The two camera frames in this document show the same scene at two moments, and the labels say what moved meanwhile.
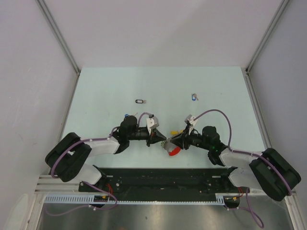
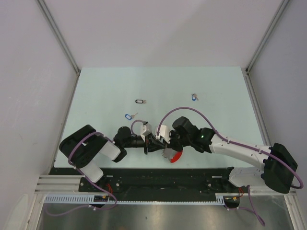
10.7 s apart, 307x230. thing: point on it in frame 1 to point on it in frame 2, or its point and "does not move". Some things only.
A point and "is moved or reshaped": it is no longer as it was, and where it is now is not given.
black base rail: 174,181 does not move
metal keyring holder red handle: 171,148 is moved or reshaped
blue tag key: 127,115 does not move
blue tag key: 194,96 does not move
